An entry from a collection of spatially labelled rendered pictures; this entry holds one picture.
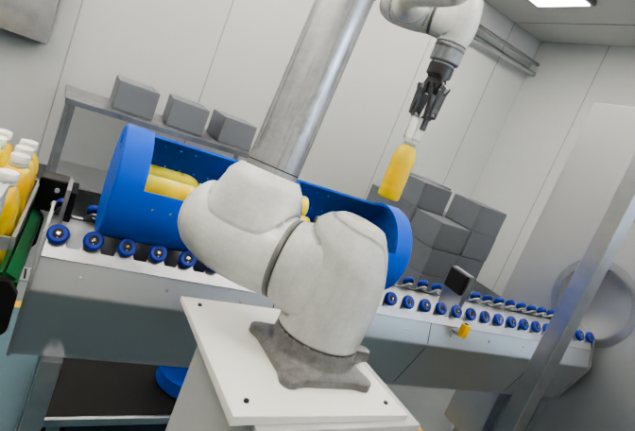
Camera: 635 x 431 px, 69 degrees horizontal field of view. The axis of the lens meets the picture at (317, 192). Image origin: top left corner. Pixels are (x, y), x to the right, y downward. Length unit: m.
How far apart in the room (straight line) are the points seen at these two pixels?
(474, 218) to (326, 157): 1.77
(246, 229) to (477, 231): 4.07
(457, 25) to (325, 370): 1.01
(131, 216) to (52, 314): 0.30
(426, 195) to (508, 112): 2.66
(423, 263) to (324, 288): 3.73
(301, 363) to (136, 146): 0.63
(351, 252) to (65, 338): 0.82
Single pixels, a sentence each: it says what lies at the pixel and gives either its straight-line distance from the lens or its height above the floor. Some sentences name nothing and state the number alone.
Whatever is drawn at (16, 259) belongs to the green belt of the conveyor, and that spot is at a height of 0.90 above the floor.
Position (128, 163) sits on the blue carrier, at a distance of 1.13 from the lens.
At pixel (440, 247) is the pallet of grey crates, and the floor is 0.70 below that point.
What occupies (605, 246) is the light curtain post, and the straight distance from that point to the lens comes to 1.72.
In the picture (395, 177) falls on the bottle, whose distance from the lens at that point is 1.41.
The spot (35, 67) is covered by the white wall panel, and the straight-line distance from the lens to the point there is 4.55.
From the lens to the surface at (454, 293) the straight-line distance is 1.86.
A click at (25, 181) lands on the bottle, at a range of 1.24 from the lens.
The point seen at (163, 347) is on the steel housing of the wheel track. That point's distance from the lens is 1.38.
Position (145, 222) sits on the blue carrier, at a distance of 1.16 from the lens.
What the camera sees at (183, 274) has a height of 0.92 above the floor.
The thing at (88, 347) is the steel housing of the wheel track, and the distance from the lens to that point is 1.37.
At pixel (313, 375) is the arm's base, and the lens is 0.82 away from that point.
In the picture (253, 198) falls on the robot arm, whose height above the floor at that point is 1.25.
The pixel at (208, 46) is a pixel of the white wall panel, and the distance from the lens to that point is 4.67.
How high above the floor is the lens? 1.43
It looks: 9 degrees down
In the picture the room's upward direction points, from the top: 22 degrees clockwise
